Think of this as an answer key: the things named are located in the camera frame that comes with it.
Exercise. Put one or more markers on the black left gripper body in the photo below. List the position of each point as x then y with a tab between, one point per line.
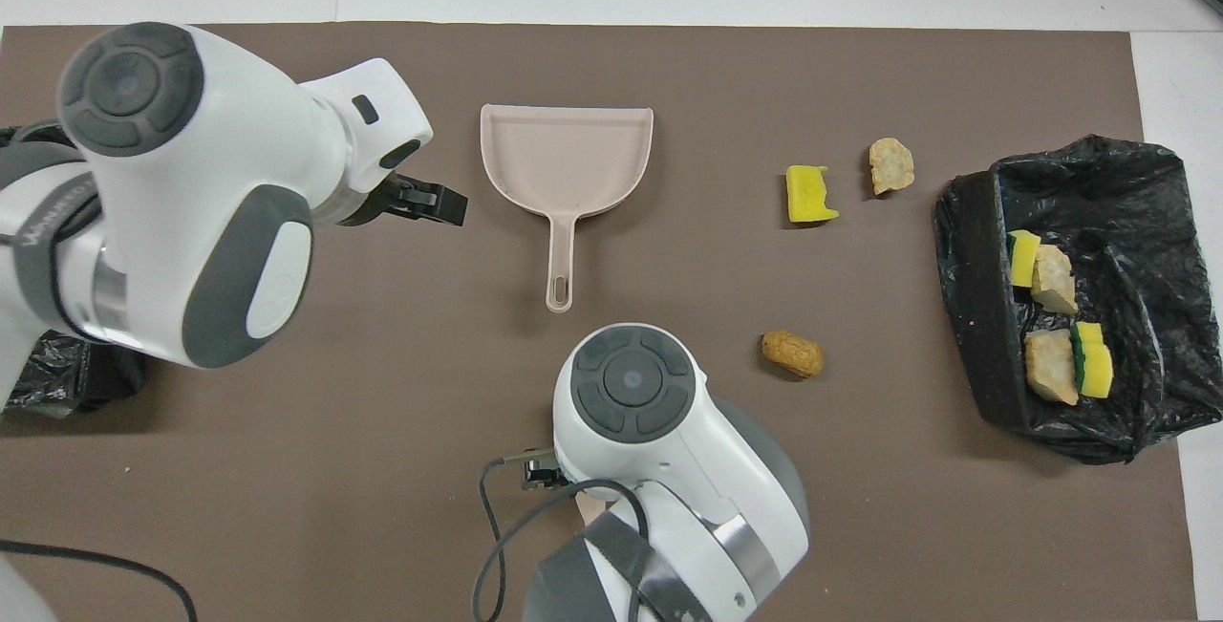
377	202

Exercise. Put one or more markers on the beige plastic dustpan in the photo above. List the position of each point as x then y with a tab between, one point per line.
564	163

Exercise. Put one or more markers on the brown bread roll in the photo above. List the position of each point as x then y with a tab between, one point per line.
793	353

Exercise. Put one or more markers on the large yellow sponge piece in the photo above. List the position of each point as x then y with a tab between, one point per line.
807	194

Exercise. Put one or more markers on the pale bread piece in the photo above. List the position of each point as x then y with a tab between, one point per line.
890	165

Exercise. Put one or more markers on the striped croissant piece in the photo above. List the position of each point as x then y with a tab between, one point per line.
1051	369

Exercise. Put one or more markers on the small yellow sponge piece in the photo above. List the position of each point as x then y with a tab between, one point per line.
1025	259

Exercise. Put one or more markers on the torn pale bread chunk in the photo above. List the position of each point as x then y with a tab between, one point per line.
1054	280

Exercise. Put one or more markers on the green yellow sponge piece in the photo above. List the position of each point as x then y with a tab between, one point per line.
1097	369

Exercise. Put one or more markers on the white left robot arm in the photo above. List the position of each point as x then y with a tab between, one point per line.
191	173

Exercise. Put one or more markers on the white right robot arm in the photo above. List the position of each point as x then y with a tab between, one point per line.
669	469

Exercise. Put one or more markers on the black bag over pink bin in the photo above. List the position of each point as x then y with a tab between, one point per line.
57	374

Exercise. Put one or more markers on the black bag lined bin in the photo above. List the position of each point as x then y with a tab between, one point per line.
1147	221

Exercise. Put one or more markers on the brown table mat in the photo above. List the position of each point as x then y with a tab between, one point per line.
382	412

